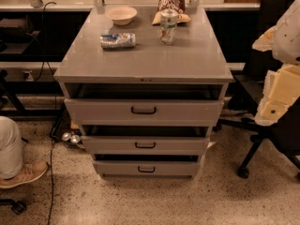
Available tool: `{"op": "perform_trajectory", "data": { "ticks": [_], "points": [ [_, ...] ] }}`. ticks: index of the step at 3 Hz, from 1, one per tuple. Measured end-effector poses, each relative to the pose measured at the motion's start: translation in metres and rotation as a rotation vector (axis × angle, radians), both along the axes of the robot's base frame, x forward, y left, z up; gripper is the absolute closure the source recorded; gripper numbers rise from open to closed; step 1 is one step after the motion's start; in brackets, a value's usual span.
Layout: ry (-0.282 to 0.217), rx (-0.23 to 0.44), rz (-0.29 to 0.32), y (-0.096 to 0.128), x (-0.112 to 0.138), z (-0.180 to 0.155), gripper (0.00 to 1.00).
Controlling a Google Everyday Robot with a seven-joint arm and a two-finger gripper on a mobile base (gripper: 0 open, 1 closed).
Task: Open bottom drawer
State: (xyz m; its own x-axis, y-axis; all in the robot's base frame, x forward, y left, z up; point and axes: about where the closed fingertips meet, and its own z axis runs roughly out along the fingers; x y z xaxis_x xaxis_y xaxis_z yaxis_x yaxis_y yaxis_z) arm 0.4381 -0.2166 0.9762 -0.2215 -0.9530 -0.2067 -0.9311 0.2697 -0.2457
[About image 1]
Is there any black power cable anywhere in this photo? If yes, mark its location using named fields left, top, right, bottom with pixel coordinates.
left=25, top=1, right=59, bottom=225

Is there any brown chip bag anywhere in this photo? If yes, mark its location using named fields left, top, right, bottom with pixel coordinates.
left=152, top=0, right=191, bottom=25

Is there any crushed silver blue can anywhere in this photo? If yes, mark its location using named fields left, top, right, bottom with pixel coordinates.
left=100, top=33, right=136, bottom=49

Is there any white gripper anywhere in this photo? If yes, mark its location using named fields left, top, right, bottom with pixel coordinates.
left=255, top=64, right=300, bottom=126

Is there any beige trouser leg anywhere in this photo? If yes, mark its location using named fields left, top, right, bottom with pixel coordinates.
left=0, top=116, right=23, bottom=179

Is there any grey drawer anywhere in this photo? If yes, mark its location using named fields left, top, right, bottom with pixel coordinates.
left=93, top=161, right=200, bottom=177
left=65, top=98, right=223, bottom=127
left=82, top=136, right=209, bottom=156

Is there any black chair caster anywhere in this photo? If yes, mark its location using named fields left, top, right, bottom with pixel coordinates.
left=0, top=199, right=26, bottom=215

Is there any clear plastic water bottle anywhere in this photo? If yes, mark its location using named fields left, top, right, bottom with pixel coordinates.
left=160, top=8, right=178, bottom=44

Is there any grey top drawer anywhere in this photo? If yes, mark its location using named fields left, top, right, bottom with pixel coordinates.
left=65, top=98, right=223, bottom=127

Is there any beige paper bowl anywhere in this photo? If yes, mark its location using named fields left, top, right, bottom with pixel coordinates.
left=105, top=6, right=137, bottom=25

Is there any wall power outlet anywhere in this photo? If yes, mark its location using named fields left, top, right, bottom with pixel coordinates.
left=23, top=71, right=33, bottom=82

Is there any black office chair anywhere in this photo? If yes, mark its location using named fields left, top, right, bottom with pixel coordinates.
left=217, top=0, right=300, bottom=179

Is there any grey bottom drawer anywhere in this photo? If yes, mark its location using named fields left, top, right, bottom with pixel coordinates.
left=93, top=161, right=200, bottom=177

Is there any tan sneaker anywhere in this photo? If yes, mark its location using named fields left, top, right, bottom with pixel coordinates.
left=0, top=161, right=49, bottom=189

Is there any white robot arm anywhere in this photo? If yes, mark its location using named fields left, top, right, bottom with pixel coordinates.
left=252, top=0, right=300, bottom=126

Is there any grey drawer cabinet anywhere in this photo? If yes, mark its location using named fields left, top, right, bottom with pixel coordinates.
left=54, top=7, right=233, bottom=165

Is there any grey middle drawer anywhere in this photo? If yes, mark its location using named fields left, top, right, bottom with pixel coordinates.
left=82, top=136, right=209, bottom=156

